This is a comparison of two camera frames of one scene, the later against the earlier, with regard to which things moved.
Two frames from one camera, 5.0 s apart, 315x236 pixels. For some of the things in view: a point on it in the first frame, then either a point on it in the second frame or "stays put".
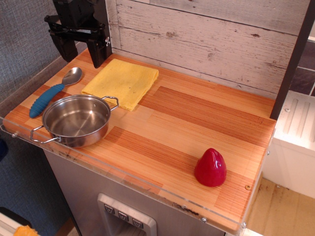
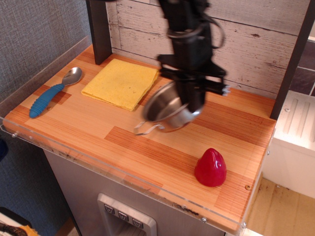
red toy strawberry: (210, 169) stays put
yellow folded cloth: (124, 81) stays put
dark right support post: (288, 80) stays put
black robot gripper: (77, 17) → (192, 60)
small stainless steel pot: (78, 121) → (163, 109)
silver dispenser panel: (121, 219) stays put
